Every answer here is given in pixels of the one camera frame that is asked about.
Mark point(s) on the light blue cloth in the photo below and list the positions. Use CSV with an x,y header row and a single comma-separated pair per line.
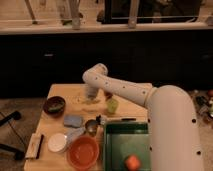
x,y
74,133

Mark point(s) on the orange red cube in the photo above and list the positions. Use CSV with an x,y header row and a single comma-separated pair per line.
x,y
132,163

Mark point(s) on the dark brown bowl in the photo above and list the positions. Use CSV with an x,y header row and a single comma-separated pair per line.
x,y
54,106

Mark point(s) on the wooden brush black edge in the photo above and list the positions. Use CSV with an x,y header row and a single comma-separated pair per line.
x,y
34,146

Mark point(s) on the black stand leg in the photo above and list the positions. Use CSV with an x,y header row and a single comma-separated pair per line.
x,y
15,143

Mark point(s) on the green plastic bin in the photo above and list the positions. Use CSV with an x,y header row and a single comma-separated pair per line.
x,y
122,139

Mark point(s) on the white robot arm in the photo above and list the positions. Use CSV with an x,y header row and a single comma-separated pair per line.
x,y
173,126

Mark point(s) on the blue sponge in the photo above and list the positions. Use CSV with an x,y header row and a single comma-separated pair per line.
x,y
73,121

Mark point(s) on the metal ladle black handle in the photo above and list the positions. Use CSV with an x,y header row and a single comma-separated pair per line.
x,y
92,125

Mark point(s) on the orange plastic bowl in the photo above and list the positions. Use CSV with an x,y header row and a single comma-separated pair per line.
x,y
83,153

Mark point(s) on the yellow banana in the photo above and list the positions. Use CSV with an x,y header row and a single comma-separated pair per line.
x,y
88,101

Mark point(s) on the dark red grape bunch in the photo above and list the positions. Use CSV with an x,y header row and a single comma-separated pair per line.
x,y
108,95

